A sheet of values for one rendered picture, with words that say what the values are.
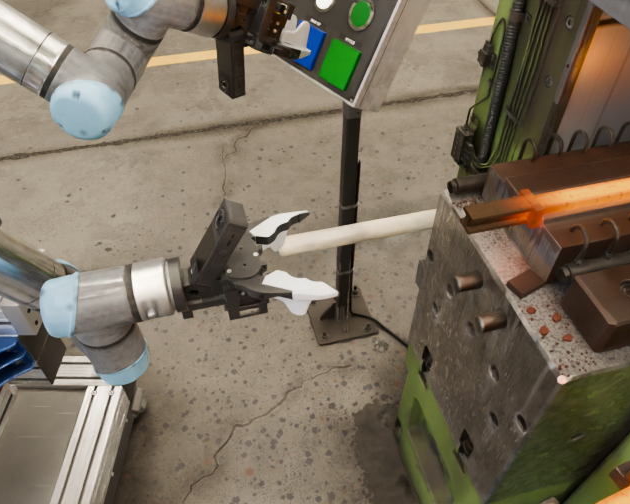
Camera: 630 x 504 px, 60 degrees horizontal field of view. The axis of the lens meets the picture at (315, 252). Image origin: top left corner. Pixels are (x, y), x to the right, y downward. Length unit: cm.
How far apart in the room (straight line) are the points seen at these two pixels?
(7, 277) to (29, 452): 86
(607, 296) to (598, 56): 40
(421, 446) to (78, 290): 104
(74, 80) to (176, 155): 189
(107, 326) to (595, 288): 61
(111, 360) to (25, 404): 89
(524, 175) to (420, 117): 195
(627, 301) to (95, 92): 70
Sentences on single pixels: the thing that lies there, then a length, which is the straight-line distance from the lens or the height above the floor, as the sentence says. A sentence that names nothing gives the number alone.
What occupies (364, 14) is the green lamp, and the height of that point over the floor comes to 109.
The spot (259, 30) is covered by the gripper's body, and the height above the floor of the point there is 114.
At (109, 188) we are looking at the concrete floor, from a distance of 251.
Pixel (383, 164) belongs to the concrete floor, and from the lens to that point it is 250.
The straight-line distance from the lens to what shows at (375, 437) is 168.
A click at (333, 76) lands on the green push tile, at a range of 109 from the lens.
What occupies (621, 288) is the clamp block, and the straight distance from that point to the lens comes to 81.
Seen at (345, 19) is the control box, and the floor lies 107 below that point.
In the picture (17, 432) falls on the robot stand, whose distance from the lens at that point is 163.
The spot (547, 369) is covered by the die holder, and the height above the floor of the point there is 90.
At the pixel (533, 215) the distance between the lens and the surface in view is 82.
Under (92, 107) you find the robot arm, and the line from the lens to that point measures 72.
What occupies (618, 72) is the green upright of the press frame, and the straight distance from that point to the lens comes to 105.
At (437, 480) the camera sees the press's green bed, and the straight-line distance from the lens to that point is 149.
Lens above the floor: 152
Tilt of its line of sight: 47 degrees down
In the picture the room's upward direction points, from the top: straight up
